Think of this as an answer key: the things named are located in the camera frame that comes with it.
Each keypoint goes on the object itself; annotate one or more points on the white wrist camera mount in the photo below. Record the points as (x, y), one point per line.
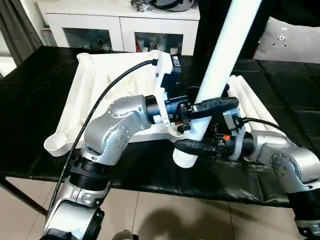
(162, 67)
(237, 140)

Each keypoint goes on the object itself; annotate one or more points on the white plastic table top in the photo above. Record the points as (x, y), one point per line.
(82, 100)

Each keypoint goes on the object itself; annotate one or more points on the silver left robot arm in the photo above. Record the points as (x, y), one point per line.
(110, 130)

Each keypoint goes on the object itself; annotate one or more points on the white glass-door cabinet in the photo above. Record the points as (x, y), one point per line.
(120, 27)

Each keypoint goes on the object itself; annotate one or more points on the black metal table frame leg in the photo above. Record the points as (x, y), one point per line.
(22, 195)

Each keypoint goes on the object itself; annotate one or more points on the black tangled item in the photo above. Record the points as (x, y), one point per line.
(141, 5)

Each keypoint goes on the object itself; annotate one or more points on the grey bag with black trim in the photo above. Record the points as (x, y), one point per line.
(172, 5)

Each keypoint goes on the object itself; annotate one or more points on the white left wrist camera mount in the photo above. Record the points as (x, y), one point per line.
(162, 67)

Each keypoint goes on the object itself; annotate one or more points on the black furniture with yellow label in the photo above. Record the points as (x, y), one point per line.
(217, 15)

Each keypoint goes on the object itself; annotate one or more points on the grey curtain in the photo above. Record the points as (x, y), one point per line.
(17, 30)

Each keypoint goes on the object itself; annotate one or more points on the grey cushion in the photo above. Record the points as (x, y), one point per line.
(292, 42)

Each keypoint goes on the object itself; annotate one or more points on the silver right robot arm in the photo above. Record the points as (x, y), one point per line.
(285, 160)

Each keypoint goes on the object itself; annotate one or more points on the black work mat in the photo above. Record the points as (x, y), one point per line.
(37, 87)

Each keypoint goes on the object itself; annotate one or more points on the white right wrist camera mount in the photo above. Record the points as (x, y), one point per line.
(237, 140)

